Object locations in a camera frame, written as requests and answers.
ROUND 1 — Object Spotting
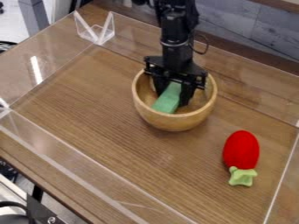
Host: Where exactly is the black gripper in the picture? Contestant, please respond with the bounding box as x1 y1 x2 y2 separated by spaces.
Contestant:
144 41 208 107

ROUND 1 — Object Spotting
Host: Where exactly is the green foam stick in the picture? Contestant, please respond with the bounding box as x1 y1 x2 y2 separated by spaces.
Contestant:
152 82 181 114

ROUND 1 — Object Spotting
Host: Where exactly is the brown wooden bowl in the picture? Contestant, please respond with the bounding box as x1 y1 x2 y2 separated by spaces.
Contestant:
130 71 219 132

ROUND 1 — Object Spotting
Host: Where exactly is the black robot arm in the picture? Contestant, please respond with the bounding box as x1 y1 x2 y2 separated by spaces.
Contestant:
144 0 208 107

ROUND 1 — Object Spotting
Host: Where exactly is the red plush strawberry toy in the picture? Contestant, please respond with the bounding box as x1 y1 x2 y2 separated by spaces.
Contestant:
221 130 259 187

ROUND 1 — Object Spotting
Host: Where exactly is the grey metal post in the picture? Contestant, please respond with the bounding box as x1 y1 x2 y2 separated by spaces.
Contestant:
17 0 49 36

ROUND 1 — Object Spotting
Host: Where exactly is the black clamp with cable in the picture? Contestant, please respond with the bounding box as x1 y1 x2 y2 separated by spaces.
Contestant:
0 198 68 224

